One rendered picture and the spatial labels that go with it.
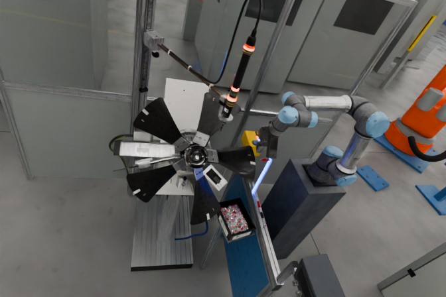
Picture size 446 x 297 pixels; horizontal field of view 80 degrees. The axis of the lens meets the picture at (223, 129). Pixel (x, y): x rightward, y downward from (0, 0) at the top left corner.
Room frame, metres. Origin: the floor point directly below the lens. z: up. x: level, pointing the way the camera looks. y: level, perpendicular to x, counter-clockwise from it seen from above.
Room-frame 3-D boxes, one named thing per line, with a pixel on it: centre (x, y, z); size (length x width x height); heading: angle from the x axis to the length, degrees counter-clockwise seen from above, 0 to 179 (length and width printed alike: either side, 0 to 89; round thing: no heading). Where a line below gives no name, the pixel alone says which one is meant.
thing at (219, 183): (1.08, -0.03, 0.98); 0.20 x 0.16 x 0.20; 21
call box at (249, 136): (1.44, -0.22, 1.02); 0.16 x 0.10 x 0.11; 21
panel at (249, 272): (1.07, -0.36, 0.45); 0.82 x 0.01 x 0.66; 21
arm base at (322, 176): (1.38, -0.71, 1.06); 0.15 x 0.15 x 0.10
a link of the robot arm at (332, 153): (1.37, -0.71, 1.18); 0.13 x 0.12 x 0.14; 26
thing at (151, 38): (1.38, 0.53, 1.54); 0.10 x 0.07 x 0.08; 56
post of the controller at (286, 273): (0.67, -0.52, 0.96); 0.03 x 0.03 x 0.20; 21
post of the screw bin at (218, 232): (0.99, -0.20, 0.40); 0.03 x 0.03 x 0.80; 36
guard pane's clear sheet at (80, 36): (1.70, 0.27, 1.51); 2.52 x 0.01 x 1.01; 111
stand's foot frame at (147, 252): (1.17, 0.21, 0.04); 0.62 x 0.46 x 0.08; 21
